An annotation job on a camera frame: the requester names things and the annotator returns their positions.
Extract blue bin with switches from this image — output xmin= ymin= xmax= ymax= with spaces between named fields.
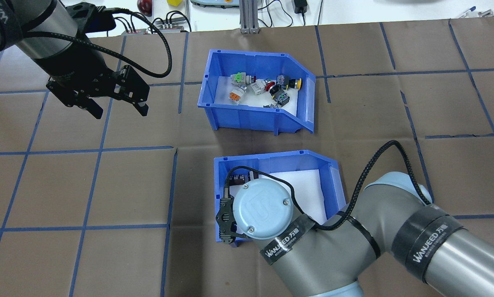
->
xmin=197 ymin=49 xmax=316 ymax=136

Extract blue bin with capacitors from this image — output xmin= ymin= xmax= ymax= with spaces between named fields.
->
xmin=213 ymin=150 xmax=347 ymax=247

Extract grey connector strip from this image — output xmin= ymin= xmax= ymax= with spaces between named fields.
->
xmin=149 ymin=16 xmax=191 ymax=33

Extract small parts in bin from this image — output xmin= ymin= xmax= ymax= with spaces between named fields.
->
xmin=215 ymin=75 xmax=302 ymax=111

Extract white foam liner under capacitors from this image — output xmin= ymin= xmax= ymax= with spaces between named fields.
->
xmin=231 ymin=168 xmax=329 ymax=226

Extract white desk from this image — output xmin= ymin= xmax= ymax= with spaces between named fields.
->
xmin=119 ymin=0 xmax=494 ymax=33

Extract orange pushbutton switch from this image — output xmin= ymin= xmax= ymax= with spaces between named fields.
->
xmin=229 ymin=85 xmax=248 ymax=105

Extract green pushbutton switch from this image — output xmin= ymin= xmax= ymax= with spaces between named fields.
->
xmin=230 ymin=72 xmax=258 ymax=86

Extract white switch with red head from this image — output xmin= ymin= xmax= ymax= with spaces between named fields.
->
xmin=250 ymin=79 xmax=274 ymax=96

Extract aluminium extrusion post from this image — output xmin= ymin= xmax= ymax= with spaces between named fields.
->
xmin=239 ymin=0 xmax=261 ymax=34

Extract black contact block switch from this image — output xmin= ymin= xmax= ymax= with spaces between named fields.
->
xmin=270 ymin=85 xmax=291 ymax=106

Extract yellow pushbutton switch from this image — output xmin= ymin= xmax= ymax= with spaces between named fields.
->
xmin=276 ymin=75 xmax=303 ymax=91

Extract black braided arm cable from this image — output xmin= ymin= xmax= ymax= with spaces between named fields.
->
xmin=224 ymin=140 xmax=433 ymax=231

